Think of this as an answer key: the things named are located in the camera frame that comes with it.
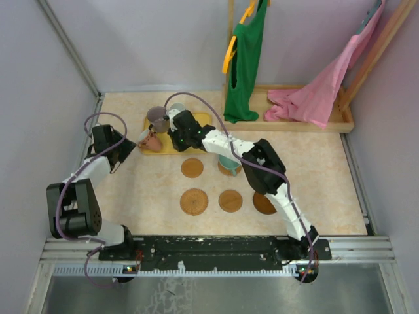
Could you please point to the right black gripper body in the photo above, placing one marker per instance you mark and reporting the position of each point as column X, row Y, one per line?
column 180, row 139

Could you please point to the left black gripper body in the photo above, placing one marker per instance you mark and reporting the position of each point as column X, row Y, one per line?
column 124, row 149

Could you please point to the light wooden coaster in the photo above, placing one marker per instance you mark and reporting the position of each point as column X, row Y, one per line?
column 192, row 168

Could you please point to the pink mug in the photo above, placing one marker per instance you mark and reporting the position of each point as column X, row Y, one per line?
column 148, row 140

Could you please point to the teal mug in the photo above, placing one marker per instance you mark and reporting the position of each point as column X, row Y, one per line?
column 228, row 163

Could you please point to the large woven rattan coaster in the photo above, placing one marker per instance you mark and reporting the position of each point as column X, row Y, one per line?
column 194, row 201

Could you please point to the small orange wooden coaster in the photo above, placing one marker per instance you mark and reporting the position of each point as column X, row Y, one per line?
column 230, row 201

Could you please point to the large brown wooden coaster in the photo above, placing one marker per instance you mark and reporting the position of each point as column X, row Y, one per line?
column 263, row 205

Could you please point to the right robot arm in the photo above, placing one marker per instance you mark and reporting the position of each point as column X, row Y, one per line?
column 264, row 170

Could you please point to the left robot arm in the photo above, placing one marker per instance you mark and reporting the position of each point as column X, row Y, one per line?
column 73, row 209

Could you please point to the yellow tray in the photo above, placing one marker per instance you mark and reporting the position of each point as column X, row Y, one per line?
column 167, row 148

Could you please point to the grey-white mug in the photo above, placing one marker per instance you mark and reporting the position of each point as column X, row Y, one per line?
column 177, row 107

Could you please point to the purple mug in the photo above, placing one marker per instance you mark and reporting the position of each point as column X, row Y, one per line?
column 158, row 119

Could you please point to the green shirt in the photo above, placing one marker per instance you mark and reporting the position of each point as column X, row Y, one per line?
column 239, row 90

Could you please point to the pink shirt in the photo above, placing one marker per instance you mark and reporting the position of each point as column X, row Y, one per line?
column 314, row 102

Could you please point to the yellow hanger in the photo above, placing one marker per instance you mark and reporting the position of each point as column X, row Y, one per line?
column 229, row 54

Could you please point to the wooden rack base tray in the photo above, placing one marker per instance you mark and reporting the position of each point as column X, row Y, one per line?
column 340, row 120

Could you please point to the grey hanger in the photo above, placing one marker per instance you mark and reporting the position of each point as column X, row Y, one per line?
column 370, row 13

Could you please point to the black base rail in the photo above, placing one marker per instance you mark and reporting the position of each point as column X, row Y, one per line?
column 207, row 253

